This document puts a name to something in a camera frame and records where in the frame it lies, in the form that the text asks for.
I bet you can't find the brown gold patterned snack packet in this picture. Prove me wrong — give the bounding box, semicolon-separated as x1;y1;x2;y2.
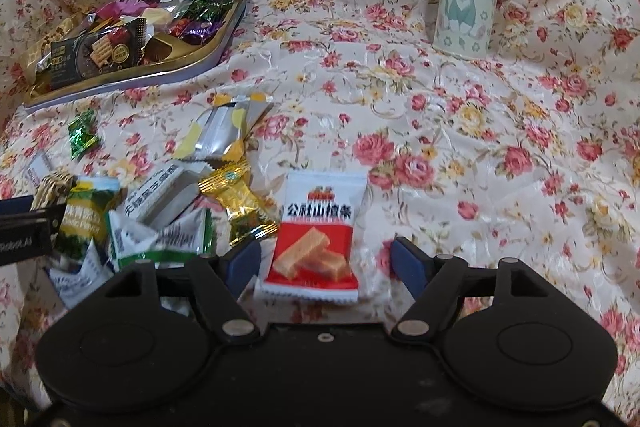
30;170;77;210

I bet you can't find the white green striped snack packet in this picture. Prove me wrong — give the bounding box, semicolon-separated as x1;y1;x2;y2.
107;208;216;271

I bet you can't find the green yellow pea snack packet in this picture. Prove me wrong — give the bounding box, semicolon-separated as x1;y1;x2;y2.
54;176;122;261

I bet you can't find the white hawthorn strip packet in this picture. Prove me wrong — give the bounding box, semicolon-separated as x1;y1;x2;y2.
25;150;55;192

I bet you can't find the red white hawthorn snack packet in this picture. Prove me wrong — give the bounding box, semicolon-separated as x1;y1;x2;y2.
259;170;367;303

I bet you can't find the gold foil candy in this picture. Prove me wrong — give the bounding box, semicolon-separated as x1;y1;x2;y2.
198;158;279;247

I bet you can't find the green foil candy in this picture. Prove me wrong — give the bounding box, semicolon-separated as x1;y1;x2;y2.
67;109;101;160

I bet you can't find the silver yellow snack packet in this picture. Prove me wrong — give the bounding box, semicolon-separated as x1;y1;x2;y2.
174;93;271;162

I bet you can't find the gold tray full of snacks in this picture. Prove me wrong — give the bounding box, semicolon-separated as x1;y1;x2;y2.
23;0;246;112

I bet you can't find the white grey text snack packet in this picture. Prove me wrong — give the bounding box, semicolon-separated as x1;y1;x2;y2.
120;160;213;231

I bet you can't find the floral sofa cover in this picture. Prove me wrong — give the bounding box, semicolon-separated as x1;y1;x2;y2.
1;0;639;425

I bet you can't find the black cracker packet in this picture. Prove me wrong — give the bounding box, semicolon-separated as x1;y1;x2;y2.
49;17;146;90

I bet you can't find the gold mooncake packet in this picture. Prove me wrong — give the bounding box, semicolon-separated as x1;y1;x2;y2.
25;12;96;72

